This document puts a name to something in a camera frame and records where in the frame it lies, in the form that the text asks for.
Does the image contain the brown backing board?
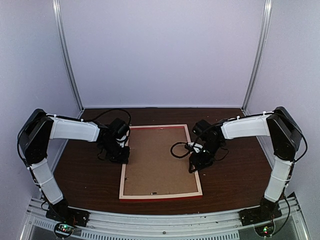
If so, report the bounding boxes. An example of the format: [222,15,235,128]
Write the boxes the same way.
[122,127,200,196]

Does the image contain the pink wooden picture frame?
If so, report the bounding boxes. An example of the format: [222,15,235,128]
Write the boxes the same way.
[118,123,204,200]

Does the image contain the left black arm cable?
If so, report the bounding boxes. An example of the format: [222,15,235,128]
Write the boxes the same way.
[87,108,132,131]

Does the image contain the aluminium corner post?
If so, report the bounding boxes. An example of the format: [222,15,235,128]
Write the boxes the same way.
[241,0,273,115]
[52,0,84,112]

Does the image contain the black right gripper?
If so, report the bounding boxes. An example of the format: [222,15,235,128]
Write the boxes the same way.
[189,140,223,174]

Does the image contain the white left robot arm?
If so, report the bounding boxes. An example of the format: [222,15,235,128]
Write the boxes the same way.
[17,108,131,222]

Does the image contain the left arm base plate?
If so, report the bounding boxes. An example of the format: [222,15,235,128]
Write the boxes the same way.
[45,207,90,227]

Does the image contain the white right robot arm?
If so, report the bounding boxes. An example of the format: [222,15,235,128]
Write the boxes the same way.
[185,106,304,221]

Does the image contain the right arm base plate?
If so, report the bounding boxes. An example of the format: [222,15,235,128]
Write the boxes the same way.
[238,207,282,226]

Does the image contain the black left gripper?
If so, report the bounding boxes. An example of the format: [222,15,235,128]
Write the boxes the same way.
[101,140,131,165]

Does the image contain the aluminium front rail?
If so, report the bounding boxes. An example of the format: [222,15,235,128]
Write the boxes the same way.
[18,197,311,240]

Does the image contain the left aluminium corner post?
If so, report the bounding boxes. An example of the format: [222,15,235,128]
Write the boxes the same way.
[52,0,84,112]

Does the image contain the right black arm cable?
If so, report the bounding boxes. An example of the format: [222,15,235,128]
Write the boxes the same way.
[170,141,193,159]

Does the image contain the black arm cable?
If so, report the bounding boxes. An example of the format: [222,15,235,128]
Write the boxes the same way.
[87,108,132,131]
[170,141,193,159]

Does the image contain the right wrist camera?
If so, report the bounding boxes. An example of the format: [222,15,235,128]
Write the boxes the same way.
[185,142,203,153]

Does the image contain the right aluminium corner post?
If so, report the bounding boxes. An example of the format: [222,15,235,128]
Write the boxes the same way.
[241,0,273,115]

